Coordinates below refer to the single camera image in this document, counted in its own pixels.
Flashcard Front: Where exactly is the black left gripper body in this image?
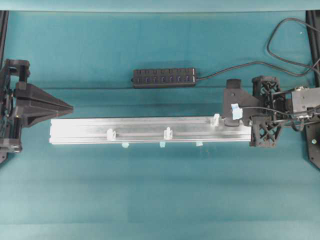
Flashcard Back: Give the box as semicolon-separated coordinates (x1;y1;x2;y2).
0;59;30;163

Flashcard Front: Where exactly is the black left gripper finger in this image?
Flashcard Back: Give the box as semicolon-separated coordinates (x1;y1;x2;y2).
15;109;73;128
15;83;74;113

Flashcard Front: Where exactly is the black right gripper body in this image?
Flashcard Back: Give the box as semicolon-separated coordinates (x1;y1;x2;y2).
249;76;285;148

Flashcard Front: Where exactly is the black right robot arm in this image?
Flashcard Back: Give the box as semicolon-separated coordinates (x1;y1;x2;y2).
249;76;320;148

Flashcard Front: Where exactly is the black USB hub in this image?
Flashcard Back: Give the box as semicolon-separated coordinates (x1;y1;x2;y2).
131;67;197;89

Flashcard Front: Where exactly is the blue tape piece right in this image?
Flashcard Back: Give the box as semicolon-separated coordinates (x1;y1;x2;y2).
196;141;203;147

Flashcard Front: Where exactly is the blue tape piece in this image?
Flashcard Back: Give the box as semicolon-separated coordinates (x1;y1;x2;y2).
196;141;203;147
159;141;166;148
121;142;130;148

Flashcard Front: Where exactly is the blue tape piece left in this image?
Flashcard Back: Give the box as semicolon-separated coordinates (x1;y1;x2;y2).
121;142;130;148

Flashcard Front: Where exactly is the blue tape piece middle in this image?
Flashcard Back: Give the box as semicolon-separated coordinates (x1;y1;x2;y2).
159;141;166;148

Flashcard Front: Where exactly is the silver aluminium extrusion rail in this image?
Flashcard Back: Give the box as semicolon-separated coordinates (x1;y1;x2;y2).
49;115;251;145

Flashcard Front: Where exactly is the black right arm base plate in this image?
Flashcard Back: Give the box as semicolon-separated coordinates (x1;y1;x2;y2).
304;122;320;170

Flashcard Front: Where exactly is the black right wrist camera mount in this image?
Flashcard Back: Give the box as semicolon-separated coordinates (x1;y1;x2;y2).
222;79;262;127

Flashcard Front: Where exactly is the black left frame post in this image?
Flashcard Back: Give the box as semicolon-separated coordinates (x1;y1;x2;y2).
0;10;9;68

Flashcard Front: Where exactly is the white ring middle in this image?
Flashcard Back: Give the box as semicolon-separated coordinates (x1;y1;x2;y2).
163;126;174;140

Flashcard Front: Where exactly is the black aluminium frame rail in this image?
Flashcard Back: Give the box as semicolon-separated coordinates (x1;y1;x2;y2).
306;9;320;88

